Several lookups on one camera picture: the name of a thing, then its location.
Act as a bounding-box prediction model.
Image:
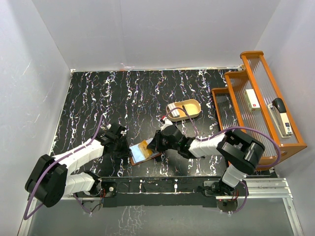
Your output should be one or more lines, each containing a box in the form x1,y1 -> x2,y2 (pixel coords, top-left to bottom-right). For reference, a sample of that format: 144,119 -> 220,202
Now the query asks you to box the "brown leather card holder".
129,138 -> 161,166

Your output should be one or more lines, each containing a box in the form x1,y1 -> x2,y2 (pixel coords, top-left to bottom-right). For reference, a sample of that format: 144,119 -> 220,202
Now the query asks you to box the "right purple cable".
160,108 -> 282,214

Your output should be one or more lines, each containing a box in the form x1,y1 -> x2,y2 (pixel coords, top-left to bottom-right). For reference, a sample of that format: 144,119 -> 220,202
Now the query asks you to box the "white staple box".
244,89 -> 261,112

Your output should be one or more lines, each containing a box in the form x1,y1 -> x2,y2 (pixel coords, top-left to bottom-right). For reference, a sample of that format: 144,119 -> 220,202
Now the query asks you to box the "black beige stapler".
267,97 -> 293,138

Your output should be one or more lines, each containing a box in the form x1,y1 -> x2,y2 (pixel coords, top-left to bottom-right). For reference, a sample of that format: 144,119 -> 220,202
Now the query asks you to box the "stack of credit cards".
166,102 -> 186,118

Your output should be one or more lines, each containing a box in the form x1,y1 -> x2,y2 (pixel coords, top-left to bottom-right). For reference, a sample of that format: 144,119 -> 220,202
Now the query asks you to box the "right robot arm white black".
147,125 -> 265,195

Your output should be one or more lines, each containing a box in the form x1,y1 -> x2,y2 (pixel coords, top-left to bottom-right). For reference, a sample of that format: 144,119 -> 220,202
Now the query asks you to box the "gold credit card black stripe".
138,140 -> 153,159

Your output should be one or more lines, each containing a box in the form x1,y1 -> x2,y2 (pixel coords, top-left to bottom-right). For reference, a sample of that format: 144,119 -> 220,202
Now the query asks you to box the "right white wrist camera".
160,117 -> 173,130

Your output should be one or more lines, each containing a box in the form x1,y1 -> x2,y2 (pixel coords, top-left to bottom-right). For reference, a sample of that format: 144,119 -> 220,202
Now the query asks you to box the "beige oval tray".
166,99 -> 201,122

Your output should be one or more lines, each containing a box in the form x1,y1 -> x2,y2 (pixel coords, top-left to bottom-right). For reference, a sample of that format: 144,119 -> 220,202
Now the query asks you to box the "orange wooden tiered shelf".
212,51 -> 307,161

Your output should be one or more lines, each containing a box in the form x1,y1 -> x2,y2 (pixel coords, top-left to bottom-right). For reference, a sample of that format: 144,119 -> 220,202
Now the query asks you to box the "purple cable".
160,108 -> 282,214
24,114 -> 111,220

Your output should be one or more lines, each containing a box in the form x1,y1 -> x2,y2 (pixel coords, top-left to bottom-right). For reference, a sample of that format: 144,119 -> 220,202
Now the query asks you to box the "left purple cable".
24,114 -> 111,220

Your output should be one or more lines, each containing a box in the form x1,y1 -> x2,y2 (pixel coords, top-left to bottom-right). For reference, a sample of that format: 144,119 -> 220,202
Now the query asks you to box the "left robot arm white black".
25,123 -> 130,207

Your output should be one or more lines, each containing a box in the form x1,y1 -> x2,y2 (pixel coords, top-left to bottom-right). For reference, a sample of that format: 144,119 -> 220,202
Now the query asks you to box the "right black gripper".
147,130 -> 179,152

